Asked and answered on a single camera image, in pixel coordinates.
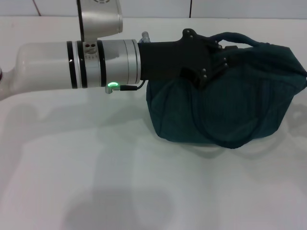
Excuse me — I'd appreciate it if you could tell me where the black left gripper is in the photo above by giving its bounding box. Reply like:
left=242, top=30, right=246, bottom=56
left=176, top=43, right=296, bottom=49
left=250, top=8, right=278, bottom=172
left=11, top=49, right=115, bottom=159
left=138, top=28, right=237, bottom=88

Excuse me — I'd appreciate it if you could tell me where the dark teal lunch bag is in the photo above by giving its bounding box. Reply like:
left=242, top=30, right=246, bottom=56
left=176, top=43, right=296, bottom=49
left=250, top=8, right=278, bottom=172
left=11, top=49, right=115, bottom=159
left=145, top=31, right=307, bottom=150

